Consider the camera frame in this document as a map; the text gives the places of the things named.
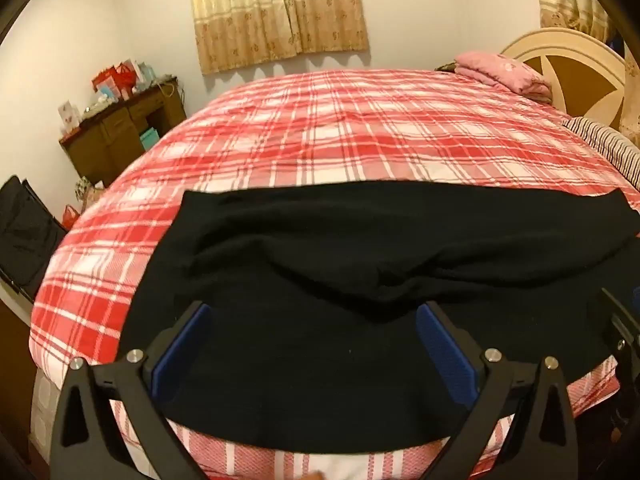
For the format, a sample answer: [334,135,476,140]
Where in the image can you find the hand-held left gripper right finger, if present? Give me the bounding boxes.
[415,301,593,480]

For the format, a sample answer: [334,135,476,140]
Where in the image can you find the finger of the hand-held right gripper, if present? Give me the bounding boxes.
[600,287,640,396]

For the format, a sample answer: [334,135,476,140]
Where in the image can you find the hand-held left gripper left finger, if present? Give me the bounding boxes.
[50,301,213,480]

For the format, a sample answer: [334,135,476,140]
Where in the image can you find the black pants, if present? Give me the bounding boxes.
[117,182,640,456]

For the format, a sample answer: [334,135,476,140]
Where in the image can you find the patterned mattress side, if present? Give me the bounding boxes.
[31,365,68,458]

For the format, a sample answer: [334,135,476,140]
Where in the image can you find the brown wooden cabinet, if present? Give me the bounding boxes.
[0,292,37,463]

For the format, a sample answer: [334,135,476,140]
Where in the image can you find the striped pillow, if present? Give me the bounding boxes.
[562,116,640,188]

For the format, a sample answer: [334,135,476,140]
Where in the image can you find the patterned bag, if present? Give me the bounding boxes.
[75,177,106,209]

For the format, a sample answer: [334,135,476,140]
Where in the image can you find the black folding chair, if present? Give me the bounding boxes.
[0,175,68,303]

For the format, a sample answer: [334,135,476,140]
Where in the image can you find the brown wooden desk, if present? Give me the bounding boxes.
[59,77,188,188]

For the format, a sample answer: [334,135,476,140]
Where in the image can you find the red plaid blanket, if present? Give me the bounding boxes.
[30,69,640,480]

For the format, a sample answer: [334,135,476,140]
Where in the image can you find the cream wooden headboard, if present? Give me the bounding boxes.
[500,27,632,133]

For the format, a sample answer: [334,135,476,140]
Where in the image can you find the white picture card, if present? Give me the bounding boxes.
[57,101,81,133]

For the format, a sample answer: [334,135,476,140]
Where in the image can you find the red gift bags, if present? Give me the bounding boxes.
[91,62,138,102]

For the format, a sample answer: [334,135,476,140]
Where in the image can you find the pink folded quilt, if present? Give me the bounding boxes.
[454,51,553,106]

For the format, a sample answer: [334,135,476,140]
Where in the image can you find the pale blue gift bag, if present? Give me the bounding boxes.
[132,60,157,87]

